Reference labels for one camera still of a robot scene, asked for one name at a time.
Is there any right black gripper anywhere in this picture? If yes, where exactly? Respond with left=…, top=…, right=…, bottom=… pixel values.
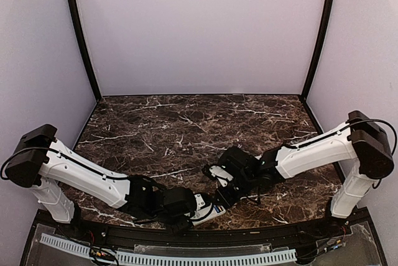
left=213, top=172, right=256, bottom=210

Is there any white remote control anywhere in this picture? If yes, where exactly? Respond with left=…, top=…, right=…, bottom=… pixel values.
left=190, top=205, right=226, bottom=226

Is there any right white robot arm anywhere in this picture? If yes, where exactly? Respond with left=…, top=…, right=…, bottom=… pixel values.
left=209, top=111, right=397, bottom=237

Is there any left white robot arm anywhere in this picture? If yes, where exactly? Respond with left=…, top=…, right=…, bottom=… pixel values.
left=1, top=124, right=198, bottom=239

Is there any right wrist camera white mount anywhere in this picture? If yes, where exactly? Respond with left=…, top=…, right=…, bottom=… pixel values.
left=202, top=165, right=233, bottom=187

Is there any black front rail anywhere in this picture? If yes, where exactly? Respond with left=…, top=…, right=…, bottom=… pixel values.
left=58, top=213, right=371, bottom=248

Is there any white slotted cable duct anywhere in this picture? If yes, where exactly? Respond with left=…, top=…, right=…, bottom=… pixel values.
left=40, top=233, right=297, bottom=265

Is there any small circuit board with wires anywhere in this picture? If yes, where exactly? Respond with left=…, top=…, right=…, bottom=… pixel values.
left=89, top=247, right=114, bottom=261

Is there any right black frame post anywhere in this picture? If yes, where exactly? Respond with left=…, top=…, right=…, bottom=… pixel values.
left=301, top=0, right=333, bottom=101

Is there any black frame post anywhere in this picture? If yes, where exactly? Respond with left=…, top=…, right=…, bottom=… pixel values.
left=67, top=0, right=102, bottom=102
left=301, top=0, right=333, bottom=101

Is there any left black frame post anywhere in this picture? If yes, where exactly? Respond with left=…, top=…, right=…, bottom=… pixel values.
left=67, top=0, right=102, bottom=102

